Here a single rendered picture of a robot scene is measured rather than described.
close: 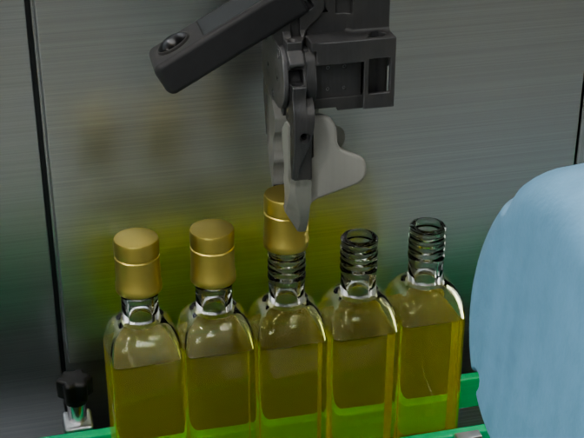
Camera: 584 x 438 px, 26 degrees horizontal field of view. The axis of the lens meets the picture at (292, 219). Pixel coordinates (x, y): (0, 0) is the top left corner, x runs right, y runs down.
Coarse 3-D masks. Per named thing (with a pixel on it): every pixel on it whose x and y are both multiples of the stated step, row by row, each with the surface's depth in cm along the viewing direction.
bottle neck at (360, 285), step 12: (348, 240) 98; (360, 240) 100; (372, 240) 98; (348, 252) 98; (360, 252) 97; (372, 252) 98; (348, 264) 98; (360, 264) 98; (372, 264) 98; (348, 276) 99; (360, 276) 98; (372, 276) 99; (348, 288) 99; (360, 288) 99; (372, 288) 99
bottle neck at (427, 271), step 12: (420, 228) 101; (432, 228) 101; (444, 228) 100; (408, 240) 101; (420, 240) 99; (432, 240) 99; (444, 240) 100; (408, 252) 101; (420, 252) 100; (432, 252) 100; (444, 252) 101; (408, 264) 101; (420, 264) 100; (432, 264) 100; (408, 276) 102; (420, 276) 101; (432, 276) 101
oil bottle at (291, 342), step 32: (256, 320) 99; (288, 320) 98; (320, 320) 99; (256, 352) 99; (288, 352) 98; (320, 352) 99; (256, 384) 101; (288, 384) 100; (320, 384) 101; (288, 416) 101; (320, 416) 102
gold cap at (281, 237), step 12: (264, 192) 96; (276, 192) 95; (264, 204) 95; (276, 204) 94; (264, 216) 96; (276, 216) 94; (288, 216) 94; (264, 228) 96; (276, 228) 95; (288, 228) 95; (264, 240) 97; (276, 240) 95; (288, 240) 95; (300, 240) 96; (276, 252) 96; (288, 252) 96; (300, 252) 96
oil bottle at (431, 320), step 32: (416, 288) 101; (448, 288) 102; (416, 320) 101; (448, 320) 101; (416, 352) 102; (448, 352) 103; (416, 384) 103; (448, 384) 104; (416, 416) 105; (448, 416) 106
